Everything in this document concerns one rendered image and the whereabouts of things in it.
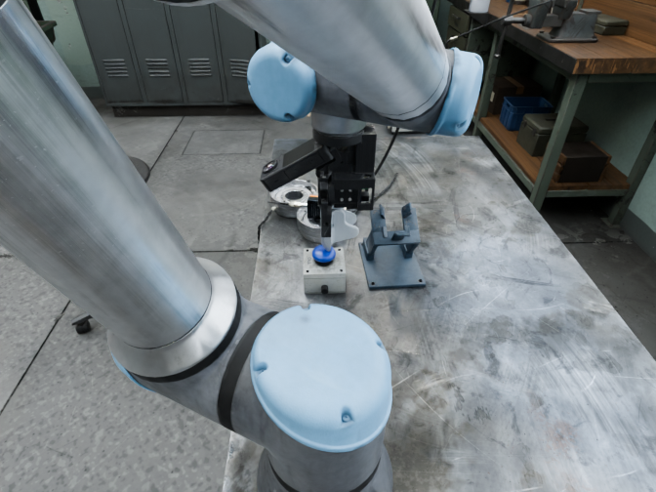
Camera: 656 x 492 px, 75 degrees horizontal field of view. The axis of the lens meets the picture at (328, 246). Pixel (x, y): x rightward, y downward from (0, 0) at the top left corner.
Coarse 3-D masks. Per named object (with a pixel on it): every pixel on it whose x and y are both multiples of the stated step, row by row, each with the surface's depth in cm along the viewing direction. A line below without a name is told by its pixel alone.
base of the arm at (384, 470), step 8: (384, 448) 46; (264, 456) 45; (384, 456) 45; (264, 464) 45; (384, 464) 44; (264, 472) 44; (272, 472) 41; (376, 472) 42; (384, 472) 44; (264, 480) 44; (272, 480) 42; (280, 480) 40; (368, 480) 40; (376, 480) 42; (384, 480) 44; (392, 480) 47; (264, 488) 44; (272, 488) 42; (280, 488) 41; (288, 488) 39; (360, 488) 39; (368, 488) 41; (376, 488) 42; (384, 488) 44
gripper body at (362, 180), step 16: (368, 128) 59; (336, 144) 56; (352, 144) 57; (368, 144) 58; (336, 160) 60; (352, 160) 60; (368, 160) 60; (320, 176) 60; (336, 176) 60; (352, 176) 60; (368, 176) 60; (320, 192) 62; (336, 192) 62; (352, 192) 62; (368, 192) 66; (320, 208) 64; (352, 208) 64; (368, 208) 62
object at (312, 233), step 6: (300, 210) 86; (306, 210) 88; (300, 216) 86; (300, 222) 83; (312, 222) 85; (318, 222) 88; (300, 228) 84; (306, 228) 82; (312, 228) 81; (318, 228) 81; (306, 234) 83; (312, 234) 82; (318, 234) 82; (312, 240) 84; (318, 240) 84
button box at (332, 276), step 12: (336, 252) 74; (312, 264) 72; (324, 264) 71; (336, 264) 72; (312, 276) 70; (324, 276) 70; (336, 276) 70; (312, 288) 72; (324, 288) 71; (336, 288) 72
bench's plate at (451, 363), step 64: (448, 192) 99; (512, 192) 99; (448, 256) 81; (512, 256) 81; (384, 320) 68; (448, 320) 68; (512, 320) 68; (576, 320) 68; (448, 384) 59; (512, 384) 59; (576, 384) 59; (640, 384) 59; (256, 448) 52; (448, 448) 52; (512, 448) 52; (576, 448) 52; (640, 448) 52
